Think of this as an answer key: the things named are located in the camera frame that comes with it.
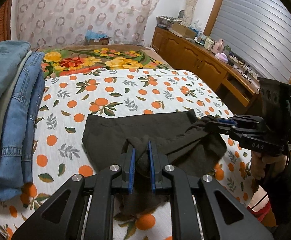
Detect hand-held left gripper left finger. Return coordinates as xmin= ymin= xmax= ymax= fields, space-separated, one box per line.
xmin=10 ymin=146 xmax=137 ymax=240

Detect woven basket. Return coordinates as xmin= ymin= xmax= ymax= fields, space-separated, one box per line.
xmin=156 ymin=16 xmax=183 ymax=28

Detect purple tissue pack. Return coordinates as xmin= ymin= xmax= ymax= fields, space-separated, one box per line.
xmin=215 ymin=52 xmax=229 ymax=62

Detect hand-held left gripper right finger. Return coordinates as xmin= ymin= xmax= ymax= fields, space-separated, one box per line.
xmin=147 ymin=140 xmax=273 ymax=240

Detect cluster of small bottles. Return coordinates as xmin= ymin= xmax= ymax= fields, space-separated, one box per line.
xmin=194 ymin=34 xmax=216 ymax=49

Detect tied beige curtain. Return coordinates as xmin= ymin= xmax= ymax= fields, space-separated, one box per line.
xmin=184 ymin=0 xmax=206 ymax=27

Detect person's right hand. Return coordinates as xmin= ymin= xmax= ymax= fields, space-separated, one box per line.
xmin=251 ymin=152 xmax=287 ymax=181

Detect grey window blind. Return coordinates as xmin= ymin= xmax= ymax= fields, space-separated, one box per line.
xmin=209 ymin=0 xmax=291 ymax=80

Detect wooden sideboard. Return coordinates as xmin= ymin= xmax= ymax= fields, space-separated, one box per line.
xmin=152 ymin=26 xmax=263 ymax=115

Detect plain cardboard box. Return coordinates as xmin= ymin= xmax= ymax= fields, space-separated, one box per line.
xmin=171 ymin=23 xmax=197 ymax=39

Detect wooden slatted wardrobe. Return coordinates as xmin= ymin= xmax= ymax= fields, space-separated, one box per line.
xmin=0 ymin=4 xmax=18 ymax=48

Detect blue denim jeans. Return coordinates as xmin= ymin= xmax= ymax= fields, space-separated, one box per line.
xmin=0 ymin=52 xmax=46 ymax=202

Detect person's right forearm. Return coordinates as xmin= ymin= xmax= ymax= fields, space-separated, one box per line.
xmin=259 ymin=160 xmax=291 ymax=233

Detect floral blanket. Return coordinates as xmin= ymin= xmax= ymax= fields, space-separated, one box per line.
xmin=34 ymin=45 xmax=172 ymax=80

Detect orange print bed sheet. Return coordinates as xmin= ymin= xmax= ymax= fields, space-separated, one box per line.
xmin=0 ymin=68 xmax=257 ymax=240

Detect ring pattern curtain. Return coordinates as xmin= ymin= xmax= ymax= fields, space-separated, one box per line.
xmin=12 ymin=0 xmax=162 ymax=48

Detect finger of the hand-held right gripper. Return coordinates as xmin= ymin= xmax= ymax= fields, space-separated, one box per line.
xmin=206 ymin=123 xmax=247 ymax=141
xmin=206 ymin=114 xmax=258 ymax=127

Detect black pants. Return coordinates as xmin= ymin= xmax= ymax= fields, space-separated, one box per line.
xmin=82 ymin=109 xmax=227 ymax=222

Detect tangle of cables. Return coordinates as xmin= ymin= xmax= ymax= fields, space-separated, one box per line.
xmin=232 ymin=55 xmax=258 ymax=80

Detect pink bottle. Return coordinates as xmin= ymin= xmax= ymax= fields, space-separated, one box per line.
xmin=214 ymin=38 xmax=225 ymax=53

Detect blue plastic bag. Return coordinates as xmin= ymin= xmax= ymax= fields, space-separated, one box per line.
xmin=85 ymin=29 xmax=108 ymax=40

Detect grey pants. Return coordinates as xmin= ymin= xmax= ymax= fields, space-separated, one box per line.
xmin=0 ymin=51 xmax=33 ymax=159

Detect light blue jeans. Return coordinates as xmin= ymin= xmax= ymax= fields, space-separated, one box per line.
xmin=0 ymin=41 xmax=32 ymax=135

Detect printed cardboard box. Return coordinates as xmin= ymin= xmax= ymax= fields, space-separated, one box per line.
xmin=85 ymin=36 xmax=110 ymax=46

